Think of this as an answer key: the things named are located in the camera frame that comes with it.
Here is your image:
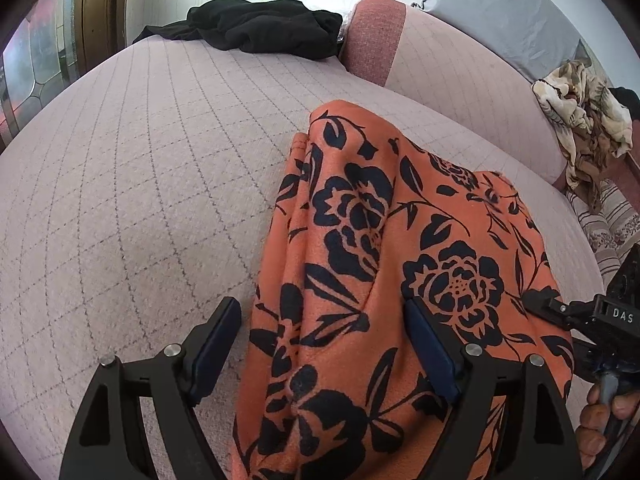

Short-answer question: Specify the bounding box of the person's right hand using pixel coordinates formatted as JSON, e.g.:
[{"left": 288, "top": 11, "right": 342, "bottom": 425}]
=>
[{"left": 575, "top": 380, "right": 640, "bottom": 475}]

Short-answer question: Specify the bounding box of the stained glass window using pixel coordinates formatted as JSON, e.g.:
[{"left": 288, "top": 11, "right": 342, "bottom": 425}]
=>
[{"left": 0, "top": 0, "right": 83, "bottom": 153}]

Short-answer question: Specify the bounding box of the brown wooden window frame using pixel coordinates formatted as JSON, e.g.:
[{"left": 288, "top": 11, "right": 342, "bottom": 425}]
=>
[{"left": 75, "top": 0, "right": 133, "bottom": 78}]

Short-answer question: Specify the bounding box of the grey pillow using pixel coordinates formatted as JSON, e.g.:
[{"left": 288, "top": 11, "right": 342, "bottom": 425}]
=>
[{"left": 410, "top": 0, "right": 601, "bottom": 83}]

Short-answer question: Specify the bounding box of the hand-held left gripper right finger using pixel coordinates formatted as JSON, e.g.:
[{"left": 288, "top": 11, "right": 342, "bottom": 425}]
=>
[{"left": 402, "top": 297, "right": 585, "bottom": 480}]

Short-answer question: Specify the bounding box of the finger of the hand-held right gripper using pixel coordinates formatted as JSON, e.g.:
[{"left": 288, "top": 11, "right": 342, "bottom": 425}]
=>
[{"left": 521, "top": 289, "right": 598, "bottom": 335}]

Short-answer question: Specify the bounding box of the black cloth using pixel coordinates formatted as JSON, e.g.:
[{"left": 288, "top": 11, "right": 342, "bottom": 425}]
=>
[{"left": 134, "top": 0, "right": 345, "bottom": 61}]

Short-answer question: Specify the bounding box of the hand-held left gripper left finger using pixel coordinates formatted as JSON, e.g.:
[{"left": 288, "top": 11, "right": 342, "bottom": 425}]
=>
[{"left": 59, "top": 296, "right": 242, "bottom": 480}]

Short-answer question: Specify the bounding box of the beige floral cloth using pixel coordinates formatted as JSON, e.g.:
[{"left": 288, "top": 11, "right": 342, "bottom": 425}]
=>
[{"left": 531, "top": 60, "right": 635, "bottom": 213}]

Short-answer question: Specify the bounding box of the striped floral cushion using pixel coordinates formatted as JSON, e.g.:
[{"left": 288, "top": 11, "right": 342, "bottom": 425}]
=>
[{"left": 565, "top": 180, "right": 640, "bottom": 273}]

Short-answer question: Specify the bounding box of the orange floral garment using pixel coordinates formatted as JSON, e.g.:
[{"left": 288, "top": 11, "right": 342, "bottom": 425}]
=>
[{"left": 232, "top": 101, "right": 576, "bottom": 480}]

